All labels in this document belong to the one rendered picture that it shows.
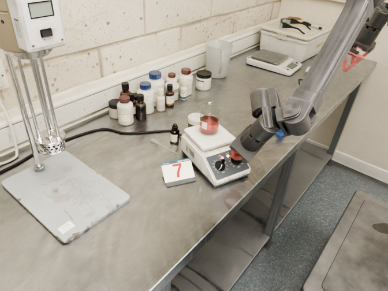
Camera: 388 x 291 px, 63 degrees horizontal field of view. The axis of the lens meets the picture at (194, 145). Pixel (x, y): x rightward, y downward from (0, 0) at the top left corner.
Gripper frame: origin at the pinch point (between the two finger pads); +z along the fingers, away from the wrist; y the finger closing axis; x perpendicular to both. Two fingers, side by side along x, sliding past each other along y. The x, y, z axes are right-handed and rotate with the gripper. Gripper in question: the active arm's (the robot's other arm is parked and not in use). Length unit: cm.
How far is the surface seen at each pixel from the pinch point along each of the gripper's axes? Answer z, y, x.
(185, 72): 22, -30, -37
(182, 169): 6.7, 11.7, -8.4
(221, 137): 1.6, -2.7, -6.9
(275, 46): 39, -104, -25
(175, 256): -3.2, 33.6, 5.5
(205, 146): 0.5, 4.5, -7.9
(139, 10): 10, -25, -63
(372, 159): 72, -129, 70
